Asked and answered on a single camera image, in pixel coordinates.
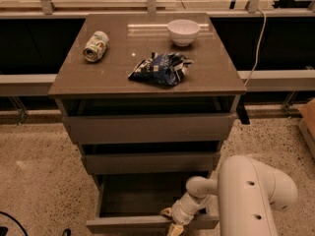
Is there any white bowl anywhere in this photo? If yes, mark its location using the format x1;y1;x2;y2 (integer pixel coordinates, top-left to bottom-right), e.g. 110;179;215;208
167;20;200;46

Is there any grey middle drawer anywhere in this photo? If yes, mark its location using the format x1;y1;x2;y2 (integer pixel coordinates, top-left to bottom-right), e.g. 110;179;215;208
82;152;221;175

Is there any grey drawer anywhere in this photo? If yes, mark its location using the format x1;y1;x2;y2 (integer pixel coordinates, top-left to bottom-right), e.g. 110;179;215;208
63;114;236;145
87;172;219;234
82;152;221;175

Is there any grey bottom drawer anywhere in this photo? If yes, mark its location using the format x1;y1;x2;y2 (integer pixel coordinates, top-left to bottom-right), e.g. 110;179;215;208
87;172;219;234

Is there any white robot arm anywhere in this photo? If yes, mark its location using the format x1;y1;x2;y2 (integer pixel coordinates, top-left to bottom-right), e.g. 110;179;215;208
160;155;298;236

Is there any wooden box right edge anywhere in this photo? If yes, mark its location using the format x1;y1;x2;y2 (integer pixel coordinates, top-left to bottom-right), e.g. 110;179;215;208
298;99;315;158

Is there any grey top drawer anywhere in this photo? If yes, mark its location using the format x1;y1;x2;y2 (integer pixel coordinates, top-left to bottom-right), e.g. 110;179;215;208
63;114;236;145

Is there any metal railing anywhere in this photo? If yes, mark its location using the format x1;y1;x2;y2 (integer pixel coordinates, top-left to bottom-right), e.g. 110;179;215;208
0;0;315;17

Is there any black floor cable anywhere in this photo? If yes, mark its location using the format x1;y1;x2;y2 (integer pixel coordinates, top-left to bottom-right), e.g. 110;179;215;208
0;209;30;236

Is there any crushed green white can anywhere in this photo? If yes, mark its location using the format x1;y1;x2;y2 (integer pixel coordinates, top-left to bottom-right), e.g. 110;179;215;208
83;30;109;62

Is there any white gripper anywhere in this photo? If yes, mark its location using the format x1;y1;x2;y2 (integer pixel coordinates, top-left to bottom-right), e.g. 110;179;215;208
159;192;210;236

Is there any grey drawer cabinet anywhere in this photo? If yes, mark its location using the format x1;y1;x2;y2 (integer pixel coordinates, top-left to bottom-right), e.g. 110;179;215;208
47;12;248;182

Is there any blue chip bag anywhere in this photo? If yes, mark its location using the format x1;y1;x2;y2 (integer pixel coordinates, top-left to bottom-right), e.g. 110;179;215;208
128;52;194;87

